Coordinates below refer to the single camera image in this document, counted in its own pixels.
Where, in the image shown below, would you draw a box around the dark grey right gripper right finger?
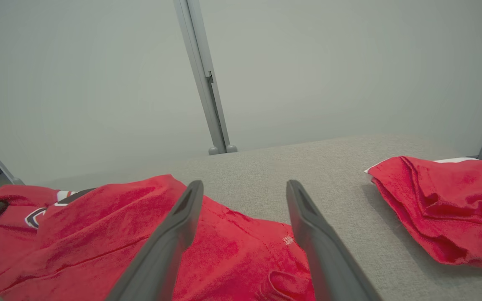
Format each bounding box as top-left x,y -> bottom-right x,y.
286,180 -> 382,301

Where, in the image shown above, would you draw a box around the grey partition post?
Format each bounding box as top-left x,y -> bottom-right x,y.
173,0 -> 238,156

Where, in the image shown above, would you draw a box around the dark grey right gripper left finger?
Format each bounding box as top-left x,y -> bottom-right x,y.
105,180 -> 205,301

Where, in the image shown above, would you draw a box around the red basketball jersey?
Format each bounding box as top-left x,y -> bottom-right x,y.
0,174 -> 317,301

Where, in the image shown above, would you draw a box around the red shorts with white trim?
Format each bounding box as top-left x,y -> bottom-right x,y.
364,156 -> 482,269

